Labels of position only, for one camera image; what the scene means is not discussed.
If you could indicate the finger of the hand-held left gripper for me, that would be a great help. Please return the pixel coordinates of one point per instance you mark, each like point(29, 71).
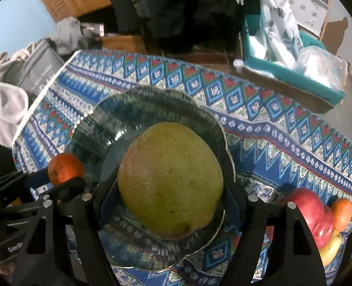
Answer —
point(68, 186)
point(15, 178)

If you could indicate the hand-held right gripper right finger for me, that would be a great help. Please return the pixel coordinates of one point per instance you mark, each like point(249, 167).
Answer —
point(232, 208)

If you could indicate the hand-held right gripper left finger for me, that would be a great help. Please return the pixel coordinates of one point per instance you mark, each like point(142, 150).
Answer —
point(107, 205)

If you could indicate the small tangerine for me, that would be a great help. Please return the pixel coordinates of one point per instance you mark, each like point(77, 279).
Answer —
point(65, 166)

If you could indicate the large green pear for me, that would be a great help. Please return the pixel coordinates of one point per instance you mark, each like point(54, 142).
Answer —
point(170, 181)

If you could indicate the red apple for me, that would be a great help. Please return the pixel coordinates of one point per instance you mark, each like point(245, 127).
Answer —
point(309, 211)

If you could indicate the yellow-green pear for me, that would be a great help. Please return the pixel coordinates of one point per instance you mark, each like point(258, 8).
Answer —
point(330, 250)

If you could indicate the clear glass plate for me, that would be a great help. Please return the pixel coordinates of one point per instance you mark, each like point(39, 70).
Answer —
point(152, 107)

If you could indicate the orange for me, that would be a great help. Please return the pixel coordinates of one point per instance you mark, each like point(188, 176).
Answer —
point(342, 213)

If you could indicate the light grey hoodie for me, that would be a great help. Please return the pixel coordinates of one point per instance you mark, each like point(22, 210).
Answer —
point(3, 107)

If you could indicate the blue patterned tablecloth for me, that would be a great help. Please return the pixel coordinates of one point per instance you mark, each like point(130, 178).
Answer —
point(253, 119)

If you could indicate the grey fabric storage bag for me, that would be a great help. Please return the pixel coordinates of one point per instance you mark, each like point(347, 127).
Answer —
point(36, 65)

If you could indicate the teal cardboard box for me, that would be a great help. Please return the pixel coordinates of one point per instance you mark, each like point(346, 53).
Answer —
point(283, 74)

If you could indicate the crumpled grey cloth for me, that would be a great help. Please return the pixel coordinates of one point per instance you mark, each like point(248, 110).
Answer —
point(71, 35)

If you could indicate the clear plastic bag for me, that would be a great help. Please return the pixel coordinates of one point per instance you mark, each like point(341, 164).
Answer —
point(321, 65)

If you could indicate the white printed plastic bag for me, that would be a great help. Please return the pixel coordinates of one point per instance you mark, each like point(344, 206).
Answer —
point(277, 20)

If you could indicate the dark hanging clothes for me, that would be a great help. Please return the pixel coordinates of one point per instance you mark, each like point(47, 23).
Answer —
point(178, 6)

